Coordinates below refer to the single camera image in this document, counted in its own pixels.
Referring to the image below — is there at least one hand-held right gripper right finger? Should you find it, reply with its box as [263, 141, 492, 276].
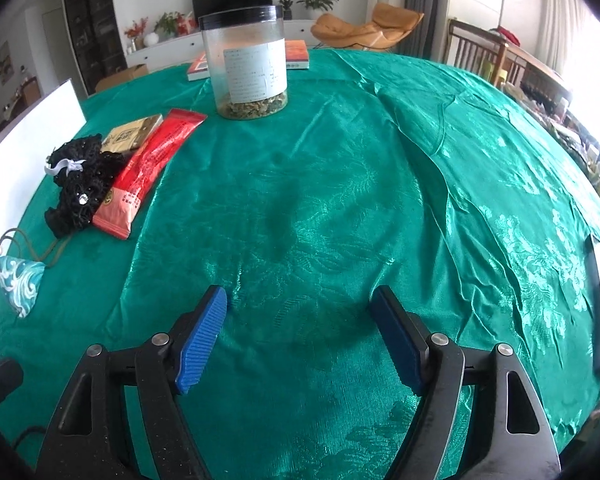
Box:
[370, 285, 562, 480]

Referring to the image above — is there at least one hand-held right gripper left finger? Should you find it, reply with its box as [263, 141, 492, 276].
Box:
[36, 285, 228, 480]

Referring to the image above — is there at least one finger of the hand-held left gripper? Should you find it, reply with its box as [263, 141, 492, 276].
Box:
[0, 359, 25, 406]

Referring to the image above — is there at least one blue wave sachet with cord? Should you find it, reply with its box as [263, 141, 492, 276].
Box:
[0, 227, 73, 319]

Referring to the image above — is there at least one black lace cloth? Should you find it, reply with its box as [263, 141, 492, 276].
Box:
[44, 132, 131, 238]

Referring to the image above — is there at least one green patterned tablecloth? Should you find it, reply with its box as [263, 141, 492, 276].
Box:
[0, 47, 600, 480]

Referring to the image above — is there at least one red packet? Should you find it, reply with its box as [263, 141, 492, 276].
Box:
[92, 108, 207, 241]

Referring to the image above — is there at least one white board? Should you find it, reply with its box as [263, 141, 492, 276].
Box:
[0, 78, 87, 311]

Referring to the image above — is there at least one gold brown box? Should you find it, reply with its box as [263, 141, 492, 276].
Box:
[100, 115, 163, 153]

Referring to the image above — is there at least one clear jar with black lid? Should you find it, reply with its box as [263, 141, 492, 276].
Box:
[198, 5, 289, 121]

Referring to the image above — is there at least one cardboard box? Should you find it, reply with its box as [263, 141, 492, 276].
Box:
[96, 64, 148, 93]

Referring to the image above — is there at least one cluttered wooden table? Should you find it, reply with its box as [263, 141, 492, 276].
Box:
[500, 45, 600, 206]

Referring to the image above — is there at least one orange book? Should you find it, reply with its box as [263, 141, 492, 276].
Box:
[186, 40, 311, 82]

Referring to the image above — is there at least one wooden chair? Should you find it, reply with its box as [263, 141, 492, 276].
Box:
[445, 17, 508, 86]

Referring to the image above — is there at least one dark display shelf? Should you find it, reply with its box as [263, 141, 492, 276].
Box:
[61, 0, 128, 96]

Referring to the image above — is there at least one orange lounge chair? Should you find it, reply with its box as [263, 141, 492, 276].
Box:
[311, 2, 425, 53]

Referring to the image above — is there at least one red flower bouquet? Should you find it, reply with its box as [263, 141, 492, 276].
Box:
[124, 17, 148, 51]

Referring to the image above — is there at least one green plant with red decorations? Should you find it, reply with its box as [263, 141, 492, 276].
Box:
[153, 11, 193, 38]

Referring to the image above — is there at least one grey curtain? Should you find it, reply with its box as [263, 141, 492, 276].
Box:
[404, 0, 453, 61]

